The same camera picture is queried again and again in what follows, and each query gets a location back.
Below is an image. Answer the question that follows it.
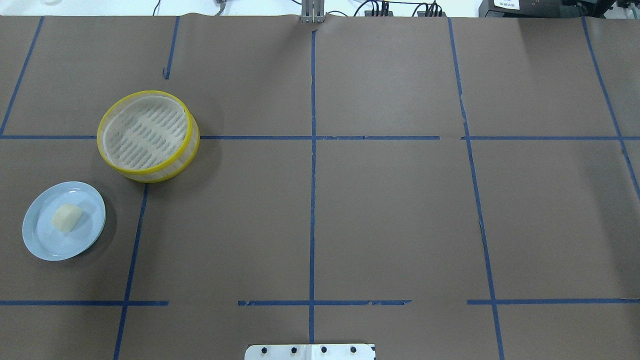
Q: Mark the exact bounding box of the white steamed bun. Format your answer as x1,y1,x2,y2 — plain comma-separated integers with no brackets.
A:
51,203,83,233

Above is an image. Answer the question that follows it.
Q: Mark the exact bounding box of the yellow rimmed bamboo steamer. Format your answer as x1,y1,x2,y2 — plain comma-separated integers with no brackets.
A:
96,90,201,183

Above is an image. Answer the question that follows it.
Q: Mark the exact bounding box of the white mesh steamer liner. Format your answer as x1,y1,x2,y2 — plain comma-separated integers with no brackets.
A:
98,91,194,173

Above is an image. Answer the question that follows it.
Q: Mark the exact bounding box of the black box with label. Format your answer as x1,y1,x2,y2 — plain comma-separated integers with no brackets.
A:
478,0,617,19

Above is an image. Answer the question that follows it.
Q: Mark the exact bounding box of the light blue plate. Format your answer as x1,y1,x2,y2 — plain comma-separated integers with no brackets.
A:
22,181,106,261

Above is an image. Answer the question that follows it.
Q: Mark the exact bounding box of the aluminium frame post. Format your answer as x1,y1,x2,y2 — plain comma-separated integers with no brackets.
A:
299,0,326,24

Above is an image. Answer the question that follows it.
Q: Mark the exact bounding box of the black cable connector left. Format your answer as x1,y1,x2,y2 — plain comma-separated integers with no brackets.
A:
356,0,393,18

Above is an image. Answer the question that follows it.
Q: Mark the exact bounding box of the black cable connector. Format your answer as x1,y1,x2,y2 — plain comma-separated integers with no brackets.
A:
356,0,393,18
411,0,446,18

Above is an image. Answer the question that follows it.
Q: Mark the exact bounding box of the white camera stand base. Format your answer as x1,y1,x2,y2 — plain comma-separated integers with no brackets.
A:
244,343,377,360

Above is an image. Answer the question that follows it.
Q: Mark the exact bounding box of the black cable connector right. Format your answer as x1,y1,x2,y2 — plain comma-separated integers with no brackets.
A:
411,0,446,18

